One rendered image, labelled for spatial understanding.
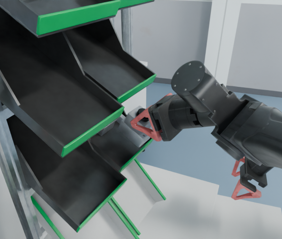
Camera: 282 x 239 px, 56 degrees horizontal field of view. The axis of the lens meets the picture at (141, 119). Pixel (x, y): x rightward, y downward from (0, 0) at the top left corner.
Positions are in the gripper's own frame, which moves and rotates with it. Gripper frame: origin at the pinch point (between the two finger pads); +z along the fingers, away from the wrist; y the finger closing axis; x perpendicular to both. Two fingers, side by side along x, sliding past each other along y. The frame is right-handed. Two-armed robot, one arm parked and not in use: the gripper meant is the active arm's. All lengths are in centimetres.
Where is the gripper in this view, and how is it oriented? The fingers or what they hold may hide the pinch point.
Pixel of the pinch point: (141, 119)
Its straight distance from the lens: 56.4
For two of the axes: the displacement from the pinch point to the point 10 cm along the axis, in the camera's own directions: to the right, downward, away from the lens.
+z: -7.5, 1.0, 6.6
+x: 3.4, 9.1, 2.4
